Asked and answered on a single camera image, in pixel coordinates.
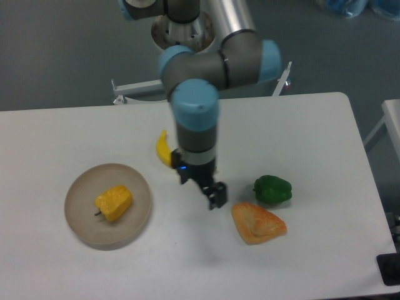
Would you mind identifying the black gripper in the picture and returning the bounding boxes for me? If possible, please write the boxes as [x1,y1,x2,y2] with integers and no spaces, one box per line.
[171,149,228,210]

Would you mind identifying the yellow toy bell pepper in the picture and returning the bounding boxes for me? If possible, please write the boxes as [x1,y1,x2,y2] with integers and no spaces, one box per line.
[94,185,133,222]

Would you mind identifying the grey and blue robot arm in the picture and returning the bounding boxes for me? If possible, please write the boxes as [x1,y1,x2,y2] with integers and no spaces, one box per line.
[159,1,282,208]

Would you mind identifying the green toy bell pepper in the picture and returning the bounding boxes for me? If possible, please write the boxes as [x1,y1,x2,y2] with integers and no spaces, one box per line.
[252,175,293,205]

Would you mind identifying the beige round plate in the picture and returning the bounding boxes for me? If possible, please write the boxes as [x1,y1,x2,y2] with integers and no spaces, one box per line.
[64,163,152,250]

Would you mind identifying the yellow toy banana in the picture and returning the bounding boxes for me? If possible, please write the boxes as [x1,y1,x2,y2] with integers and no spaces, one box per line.
[156,130,172,168]

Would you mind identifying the toy triangular pastry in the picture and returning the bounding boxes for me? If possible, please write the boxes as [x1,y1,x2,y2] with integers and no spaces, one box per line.
[231,202,288,245]

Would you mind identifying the white side table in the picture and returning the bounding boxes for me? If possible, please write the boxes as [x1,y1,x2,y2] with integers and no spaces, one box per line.
[363,99,399,158]

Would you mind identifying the black device at edge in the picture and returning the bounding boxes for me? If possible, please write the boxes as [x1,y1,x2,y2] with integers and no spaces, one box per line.
[376,253,399,286]

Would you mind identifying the blue plastic bags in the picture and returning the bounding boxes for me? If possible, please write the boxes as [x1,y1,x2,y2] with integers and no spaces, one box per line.
[314,0,399,21]

